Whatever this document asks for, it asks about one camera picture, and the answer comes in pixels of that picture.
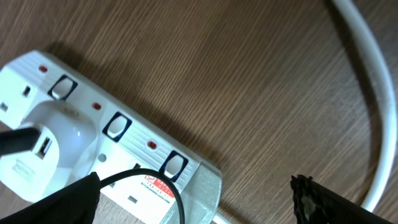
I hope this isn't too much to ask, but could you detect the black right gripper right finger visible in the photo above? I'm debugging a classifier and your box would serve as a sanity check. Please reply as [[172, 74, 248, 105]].
[[290, 175, 392, 224]]

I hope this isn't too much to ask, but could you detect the white power strip cord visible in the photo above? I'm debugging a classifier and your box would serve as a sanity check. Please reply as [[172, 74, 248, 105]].
[[213, 0, 398, 224]]

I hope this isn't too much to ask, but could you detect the black charger cable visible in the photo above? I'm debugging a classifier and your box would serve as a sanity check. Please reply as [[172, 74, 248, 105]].
[[0, 126, 186, 224]]

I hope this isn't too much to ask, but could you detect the white power strip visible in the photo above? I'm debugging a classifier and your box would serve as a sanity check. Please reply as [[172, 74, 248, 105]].
[[1, 50, 222, 223]]

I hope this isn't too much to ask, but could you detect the white charger plug adapter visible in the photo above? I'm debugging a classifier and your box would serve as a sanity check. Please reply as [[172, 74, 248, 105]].
[[1, 101, 97, 203]]

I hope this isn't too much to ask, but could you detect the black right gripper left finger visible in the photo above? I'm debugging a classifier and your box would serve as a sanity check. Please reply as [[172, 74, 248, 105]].
[[1, 172, 100, 224]]

